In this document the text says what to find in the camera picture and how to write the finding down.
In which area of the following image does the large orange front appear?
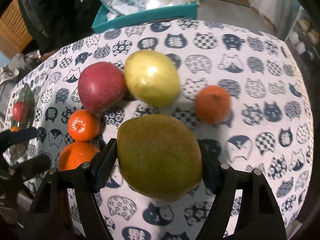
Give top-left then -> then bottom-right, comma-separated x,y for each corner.
58,141 -> 99,171

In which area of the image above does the large orange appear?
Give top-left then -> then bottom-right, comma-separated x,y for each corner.
11,126 -> 19,132
58,141 -> 99,171

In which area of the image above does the small mandarin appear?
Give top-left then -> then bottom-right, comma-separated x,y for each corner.
68,109 -> 100,141
195,86 -> 232,125

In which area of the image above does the red apple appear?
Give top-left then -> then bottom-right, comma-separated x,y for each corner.
78,62 -> 127,113
12,101 -> 25,122

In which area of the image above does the green yellow pear front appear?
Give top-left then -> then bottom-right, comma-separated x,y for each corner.
117,114 -> 202,202

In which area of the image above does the green patterned plate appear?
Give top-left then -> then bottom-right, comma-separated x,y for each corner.
4,83 -> 35,164

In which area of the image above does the pile of grey clothes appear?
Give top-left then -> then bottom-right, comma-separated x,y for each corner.
0,50 -> 50,131

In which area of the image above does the wooden louvered wardrobe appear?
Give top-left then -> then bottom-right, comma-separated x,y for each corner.
0,0 -> 33,60

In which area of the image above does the cat pattern tablecloth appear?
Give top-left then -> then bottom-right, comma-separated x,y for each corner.
4,20 -> 313,226

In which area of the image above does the black hanging jacket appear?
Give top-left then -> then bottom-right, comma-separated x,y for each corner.
17,0 -> 101,53

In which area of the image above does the teal plastic crate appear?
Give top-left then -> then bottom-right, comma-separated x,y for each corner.
92,2 -> 198,33

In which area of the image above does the shoe rack with shoes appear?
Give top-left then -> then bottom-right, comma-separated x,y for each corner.
285,6 -> 319,66

